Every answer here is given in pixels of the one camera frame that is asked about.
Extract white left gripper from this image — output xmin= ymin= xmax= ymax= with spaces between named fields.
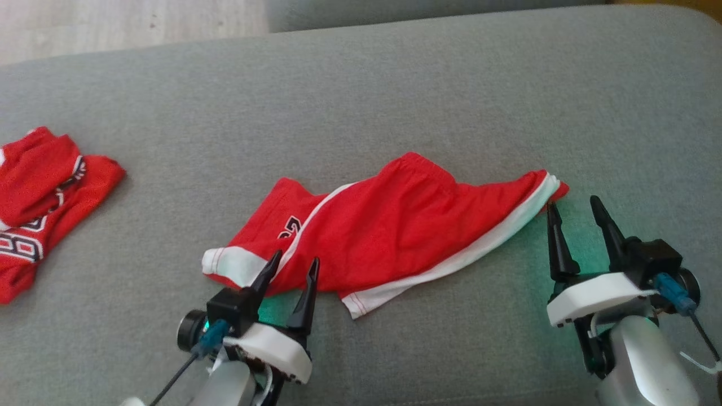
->
xmin=224 ymin=250 xmax=321 ymax=385

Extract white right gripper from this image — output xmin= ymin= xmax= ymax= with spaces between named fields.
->
xmin=545 ymin=195 xmax=658 ymax=328

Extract red white-trimmed basketball shorts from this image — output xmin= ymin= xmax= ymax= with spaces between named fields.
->
xmin=201 ymin=151 xmax=570 ymax=320

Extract red Bulls basketball jersey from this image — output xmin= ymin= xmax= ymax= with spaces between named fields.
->
xmin=0 ymin=126 xmax=127 ymax=306

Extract grey fabric sofa seat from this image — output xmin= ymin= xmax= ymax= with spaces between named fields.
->
xmin=0 ymin=5 xmax=722 ymax=406

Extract grey sofa cushion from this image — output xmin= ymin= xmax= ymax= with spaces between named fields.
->
xmin=264 ymin=0 xmax=609 ymax=33

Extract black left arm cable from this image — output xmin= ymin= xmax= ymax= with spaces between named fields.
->
xmin=148 ymin=351 xmax=199 ymax=406

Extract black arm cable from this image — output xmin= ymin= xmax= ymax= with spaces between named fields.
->
xmin=690 ymin=312 xmax=722 ymax=363
xmin=148 ymin=351 xmax=199 ymax=406

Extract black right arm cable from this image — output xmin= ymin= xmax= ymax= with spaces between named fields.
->
xmin=690 ymin=312 xmax=722 ymax=363

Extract white cable tag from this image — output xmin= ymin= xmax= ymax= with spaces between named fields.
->
xmin=679 ymin=351 xmax=722 ymax=376

